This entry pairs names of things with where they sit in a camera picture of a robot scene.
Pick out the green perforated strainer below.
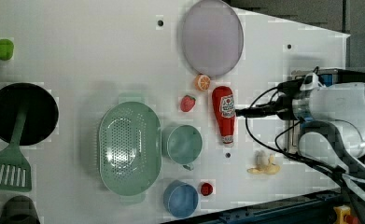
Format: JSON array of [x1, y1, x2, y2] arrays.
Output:
[[98, 93, 161, 205]]

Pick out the red tomato toy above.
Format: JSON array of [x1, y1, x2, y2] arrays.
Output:
[[200, 182, 214, 196]]

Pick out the strawberry toy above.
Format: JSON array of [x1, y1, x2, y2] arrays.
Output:
[[180, 95, 196, 112]]

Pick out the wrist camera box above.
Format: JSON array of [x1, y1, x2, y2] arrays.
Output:
[[277, 72, 324, 98]]

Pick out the green pepper toy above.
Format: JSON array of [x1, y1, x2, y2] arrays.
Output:
[[0, 39, 14, 61]]

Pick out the orange slice toy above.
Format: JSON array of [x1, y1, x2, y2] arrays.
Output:
[[194, 74, 211, 91]]

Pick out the peeled banana toy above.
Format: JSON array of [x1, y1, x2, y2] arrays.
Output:
[[247, 151, 281, 175]]

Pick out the lilac round plate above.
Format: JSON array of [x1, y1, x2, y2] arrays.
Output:
[[182, 0, 244, 77]]

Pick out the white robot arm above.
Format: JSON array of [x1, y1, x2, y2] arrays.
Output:
[[236, 81, 365, 205]]

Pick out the silver toaster oven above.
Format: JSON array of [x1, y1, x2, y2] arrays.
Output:
[[287, 68, 365, 153]]

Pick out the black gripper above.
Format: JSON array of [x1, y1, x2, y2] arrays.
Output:
[[235, 95, 296, 120]]

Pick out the red plush ketchup bottle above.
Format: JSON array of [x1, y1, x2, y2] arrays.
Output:
[[212, 86, 235, 147]]

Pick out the green cup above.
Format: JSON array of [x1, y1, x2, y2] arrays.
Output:
[[161, 125, 203, 171]]

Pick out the black pan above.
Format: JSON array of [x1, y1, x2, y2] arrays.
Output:
[[0, 83, 59, 146]]

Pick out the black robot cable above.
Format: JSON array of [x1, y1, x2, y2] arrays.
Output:
[[245, 87, 346, 175]]

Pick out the green slotted spatula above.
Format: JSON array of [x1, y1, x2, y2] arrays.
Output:
[[0, 106, 32, 192]]

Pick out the blue cup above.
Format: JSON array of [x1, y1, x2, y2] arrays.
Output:
[[163, 180, 199, 218]]

